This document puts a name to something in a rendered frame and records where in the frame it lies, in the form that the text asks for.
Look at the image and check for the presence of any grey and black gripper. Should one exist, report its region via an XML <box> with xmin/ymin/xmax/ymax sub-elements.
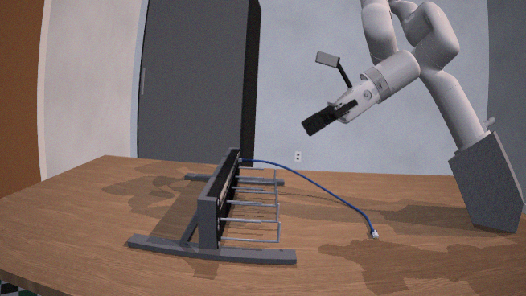
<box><xmin>302</xmin><ymin>73</ymin><xmax>381</xmax><ymax>136</ymax></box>

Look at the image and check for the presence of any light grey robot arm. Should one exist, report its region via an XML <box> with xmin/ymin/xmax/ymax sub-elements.
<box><xmin>360</xmin><ymin>0</ymin><xmax>495</xmax><ymax>155</ymax></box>

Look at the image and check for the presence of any white network cable plug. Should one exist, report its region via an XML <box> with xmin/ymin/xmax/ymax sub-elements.
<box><xmin>370</xmin><ymin>229</ymin><xmax>379</xmax><ymax>239</ymax></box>

